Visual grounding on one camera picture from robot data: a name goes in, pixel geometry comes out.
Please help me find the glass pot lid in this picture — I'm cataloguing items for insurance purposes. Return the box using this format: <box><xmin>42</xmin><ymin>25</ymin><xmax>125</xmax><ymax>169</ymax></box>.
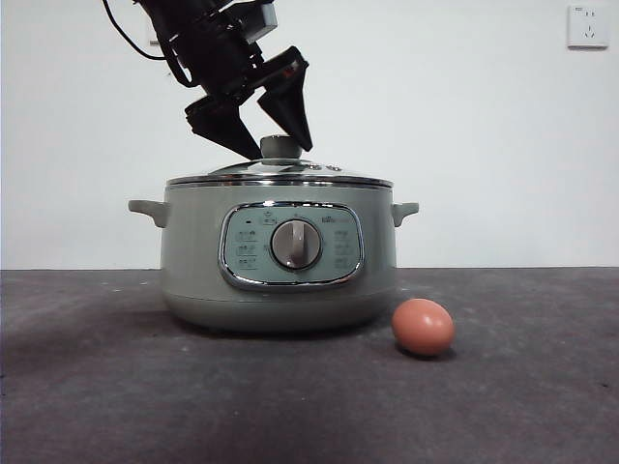
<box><xmin>166</xmin><ymin>135</ymin><xmax>394</xmax><ymax>188</ymax></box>

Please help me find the brown egg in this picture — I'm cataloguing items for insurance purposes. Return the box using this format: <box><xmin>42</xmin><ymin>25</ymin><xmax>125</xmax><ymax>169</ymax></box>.
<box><xmin>391</xmin><ymin>298</ymin><xmax>456</xmax><ymax>358</ymax></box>

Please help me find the pale green electric pot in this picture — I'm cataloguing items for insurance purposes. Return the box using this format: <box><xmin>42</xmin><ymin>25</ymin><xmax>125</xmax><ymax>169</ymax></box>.
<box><xmin>128</xmin><ymin>176</ymin><xmax>420</xmax><ymax>334</ymax></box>

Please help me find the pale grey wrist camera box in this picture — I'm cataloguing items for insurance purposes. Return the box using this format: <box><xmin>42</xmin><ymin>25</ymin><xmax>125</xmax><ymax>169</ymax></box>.
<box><xmin>240</xmin><ymin>1</ymin><xmax>280</xmax><ymax>44</ymax></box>

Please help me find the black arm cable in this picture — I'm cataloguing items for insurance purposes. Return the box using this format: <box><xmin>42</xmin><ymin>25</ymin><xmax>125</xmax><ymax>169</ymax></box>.
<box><xmin>101</xmin><ymin>0</ymin><xmax>168</xmax><ymax>62</ymax></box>

